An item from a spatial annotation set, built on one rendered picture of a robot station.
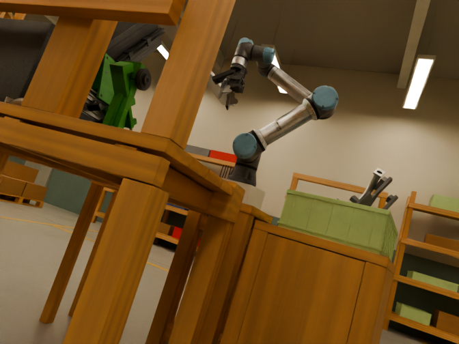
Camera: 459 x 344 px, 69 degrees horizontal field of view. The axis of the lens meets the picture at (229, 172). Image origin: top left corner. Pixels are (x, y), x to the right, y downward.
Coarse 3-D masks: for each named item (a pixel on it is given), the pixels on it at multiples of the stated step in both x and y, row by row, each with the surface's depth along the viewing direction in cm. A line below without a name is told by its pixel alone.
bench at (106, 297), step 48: (0, 144) 137; (48, 144) 93; (96, 144) 88; (144, 144) 83; (144, 192) 80; (192, 192) 117; (144, 240) 81; (96, 288) 77; (192, 288) 132; (96, 336) 74; (192, 336) 127
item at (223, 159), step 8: (192, 152) 707; (200, 152) 702; (208, 152) 697; (216, 152) 688; (224, 152) 681; (200, 160) 742; (208, 160) 681; (216, 160) 675; (224, 160) 674; (232, 160) 670; (232, 168) 713; (104, 192) 753; (96, 208) 748; (168, 208) 683; (176, 208) 682; (184, 208) 682; (96, 216) 747; (104, 216) 731; (160, 224) 693; (160, 232) 689; (168, 232) 684; (176, 232) 671; (160, 240) 730; (168, 240) 664; (176, 240) 658
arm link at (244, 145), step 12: (312, 96) 152; (324, 96) 151; (336, 96) 151; (300, 108) 155; (312, 108) 152; (324, 108) 150; (276, 120) 157; (288, 120) 155; (300, 120) 155; (252, 132) 157; (264, 132) 156; (276, 132) 155; (288, 132) 158; (240, 144) 155; (252, 144) 153; (264, 144) 156; (240, 156) 156; (252, 156) 158
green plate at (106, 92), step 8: (104, 56) 143; (104, 64) 142; (104, 72) 142; (96, 80) 143; (104, 80) 142; (96, 88) 141; (104, 88) 142; (112, 88) 147; (96, 96) 139; (104, 96) 142; (112, 96) 147
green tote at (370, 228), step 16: (288, 192) 146; (304, 192) 142; (288, 208) 144; (304, 208) 141; (320, 208) 138; (336, 208) 135; (352, 208) 132; (368, 208) 129; (288, 224) 141; (304, 224) 139; (320, 224) 136; (336, 224) 133; (352, 224) 130; (368, 224) 127; (384, 224) 125; (336, 240) 131; (352, 240) 128; (368, 240) 125; (384, 240) 127
